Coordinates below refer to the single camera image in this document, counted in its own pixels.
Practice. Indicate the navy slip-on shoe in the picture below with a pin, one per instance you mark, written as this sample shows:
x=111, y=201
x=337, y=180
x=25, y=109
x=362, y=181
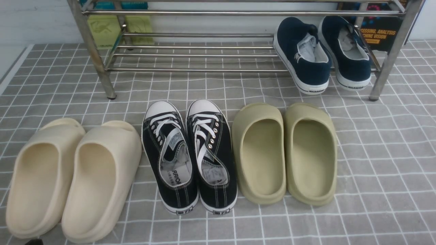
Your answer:
x=298, y=46
x=351, y=60

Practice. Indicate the olive left foam clog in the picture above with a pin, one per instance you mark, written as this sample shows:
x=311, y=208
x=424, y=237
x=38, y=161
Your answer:
x=257, y=135

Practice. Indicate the navy right slip-on shoe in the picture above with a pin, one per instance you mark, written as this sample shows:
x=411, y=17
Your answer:
x=351, y=60

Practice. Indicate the navy left slip-on shoe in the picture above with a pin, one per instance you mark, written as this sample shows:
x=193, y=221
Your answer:
x=298, y=46

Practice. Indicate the black book with orange text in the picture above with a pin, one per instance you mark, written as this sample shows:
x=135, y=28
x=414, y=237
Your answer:
x=379, y=33

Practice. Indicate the steel shoe rack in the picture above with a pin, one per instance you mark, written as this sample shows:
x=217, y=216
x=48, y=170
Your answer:
x=81, y=12

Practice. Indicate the beige left foam slide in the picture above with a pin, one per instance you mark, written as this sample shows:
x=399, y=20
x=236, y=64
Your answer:
x=42, y=178

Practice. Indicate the beige right foam slide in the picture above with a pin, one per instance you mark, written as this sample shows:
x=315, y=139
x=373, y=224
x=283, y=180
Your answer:
x=105, y=163

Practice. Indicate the olive foam clog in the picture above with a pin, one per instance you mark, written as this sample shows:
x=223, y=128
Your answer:
x=257, y=135
x=311, y=145

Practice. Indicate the black canvas sneaker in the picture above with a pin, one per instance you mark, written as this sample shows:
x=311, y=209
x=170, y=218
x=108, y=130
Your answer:
x=165, y=144
x=209, y=136

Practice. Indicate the olive right foam clog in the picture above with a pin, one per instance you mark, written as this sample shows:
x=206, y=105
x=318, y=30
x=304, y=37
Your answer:
x=311, y=145

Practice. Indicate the beige foam slide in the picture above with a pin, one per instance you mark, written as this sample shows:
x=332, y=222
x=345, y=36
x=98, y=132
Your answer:
x=42, y=178
x=105, y=163

